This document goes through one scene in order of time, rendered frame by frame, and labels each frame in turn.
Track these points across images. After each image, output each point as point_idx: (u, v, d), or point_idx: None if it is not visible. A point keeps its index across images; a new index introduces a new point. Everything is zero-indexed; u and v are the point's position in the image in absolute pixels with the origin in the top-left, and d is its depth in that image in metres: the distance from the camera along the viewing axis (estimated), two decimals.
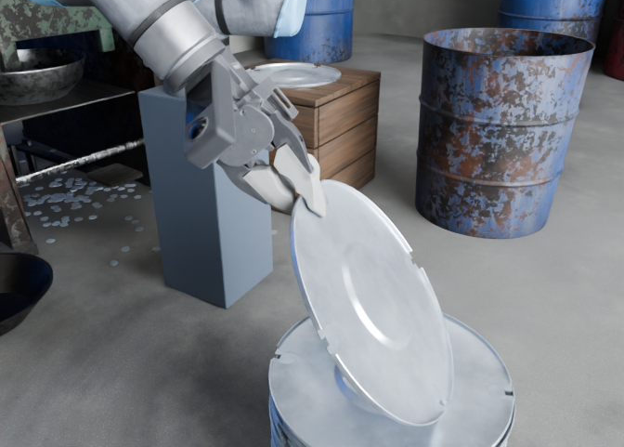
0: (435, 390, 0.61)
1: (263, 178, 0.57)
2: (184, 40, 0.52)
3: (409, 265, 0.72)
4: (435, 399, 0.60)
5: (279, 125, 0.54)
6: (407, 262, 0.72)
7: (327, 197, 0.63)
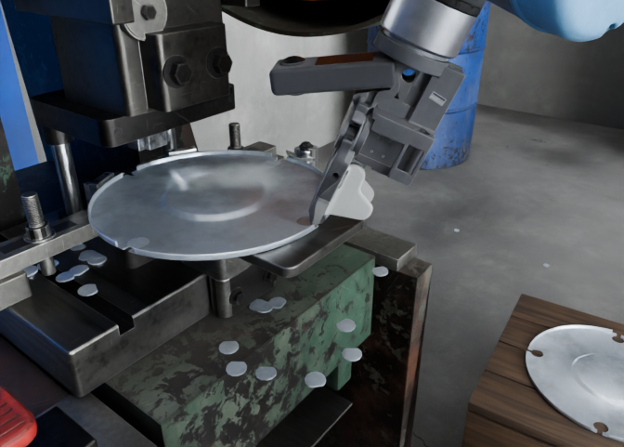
0: (139, 177, 0.71)
1: (331, 157, 0.57)
2: (391, 19, 0.47)
3: (142, 240, 0.57)
4: (140, 174, 0.72)
5: (338, 149, 0.51)
6: (145, 241, 0.56)
7: (299, 223, 0.60)
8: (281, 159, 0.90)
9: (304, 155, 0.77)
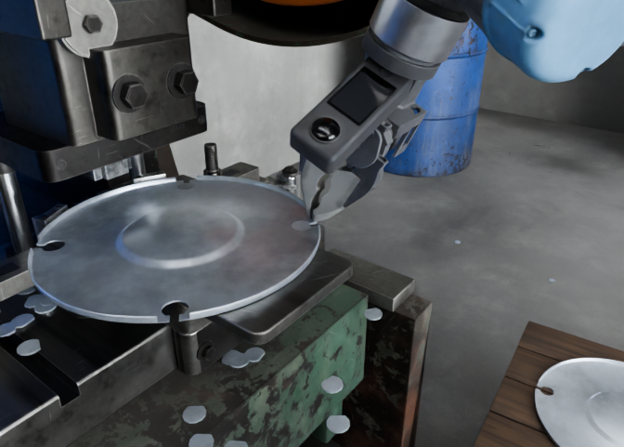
0: None
1: None
2: (417, 49, 0.44)
3: (296, 225, 0.59)
4: None
5: (373, 171, 0.51)
6: (295, 224, 0.59)
7: (194, 186, 0.68)
8: (265, 182, 0.81)
9: (286, 182, 0.68)
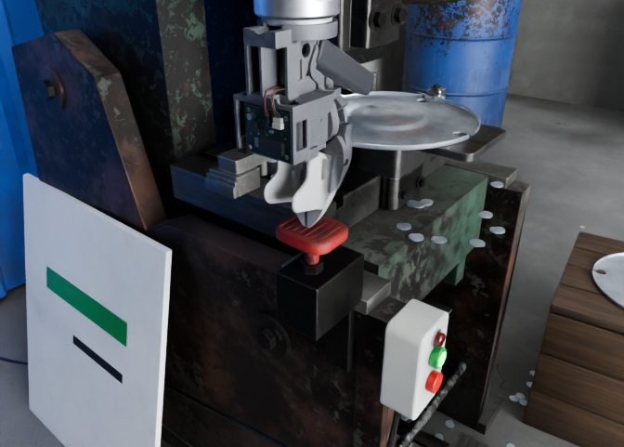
0: None
1: (325, 160, 0.56)
2: None
3: None
4: None
5: None
6: None
7: None
8: None
9: (434, 95, 0.97)
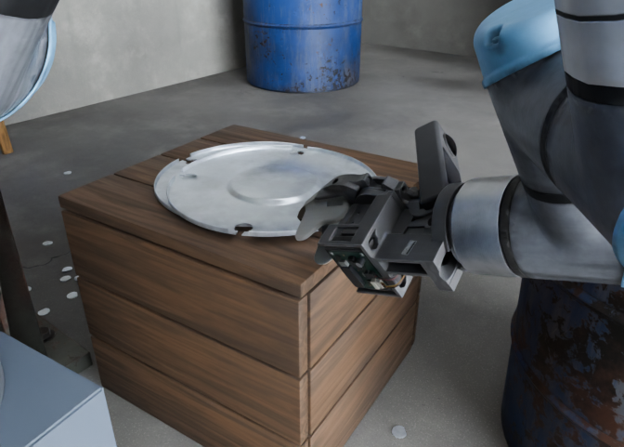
0: None
1: None
2: (488, 177, 0.42)
3: None
4: None
5: (360, 177, 0.50)
6: None
7: None
8: None
9: None
